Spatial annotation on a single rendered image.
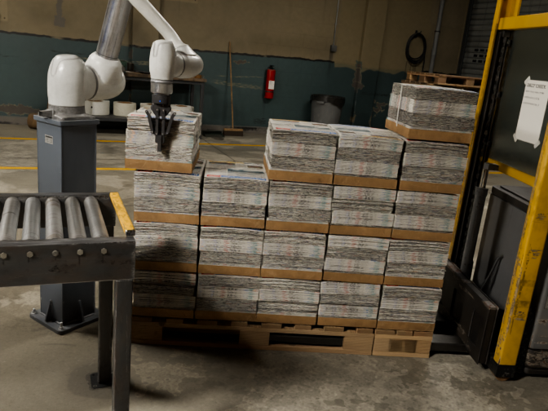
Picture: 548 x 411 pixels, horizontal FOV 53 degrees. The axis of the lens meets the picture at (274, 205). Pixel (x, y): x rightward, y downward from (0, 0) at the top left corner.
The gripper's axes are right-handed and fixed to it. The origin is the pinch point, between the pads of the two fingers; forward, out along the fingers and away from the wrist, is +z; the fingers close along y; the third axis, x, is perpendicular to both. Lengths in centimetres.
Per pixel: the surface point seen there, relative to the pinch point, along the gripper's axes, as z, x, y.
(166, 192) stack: 21.6, -2.9, -3.4
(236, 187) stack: 17.2, -3.1, -33.2
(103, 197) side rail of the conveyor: 17.0, 29.9, 15.9
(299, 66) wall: -28, -741, -141
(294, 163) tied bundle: 5, -3, -58
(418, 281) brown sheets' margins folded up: 56, -3, -122
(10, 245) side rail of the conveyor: 17, 86, 28
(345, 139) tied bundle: -7, -3, -79
